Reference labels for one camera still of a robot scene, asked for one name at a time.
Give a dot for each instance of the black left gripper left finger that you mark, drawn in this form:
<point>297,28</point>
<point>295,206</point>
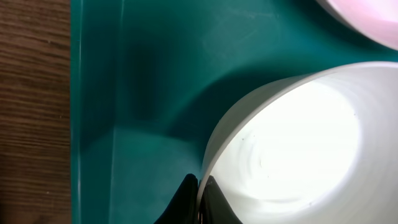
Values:
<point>181,209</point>

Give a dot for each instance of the white bowl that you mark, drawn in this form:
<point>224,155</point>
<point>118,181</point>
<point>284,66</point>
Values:
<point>318,148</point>

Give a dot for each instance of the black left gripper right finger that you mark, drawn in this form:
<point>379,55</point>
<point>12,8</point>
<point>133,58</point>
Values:
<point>214,207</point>

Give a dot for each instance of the teal plastic tray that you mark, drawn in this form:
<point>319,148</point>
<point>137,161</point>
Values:
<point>150,79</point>

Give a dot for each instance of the pink plate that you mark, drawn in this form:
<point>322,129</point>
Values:
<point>375,19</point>

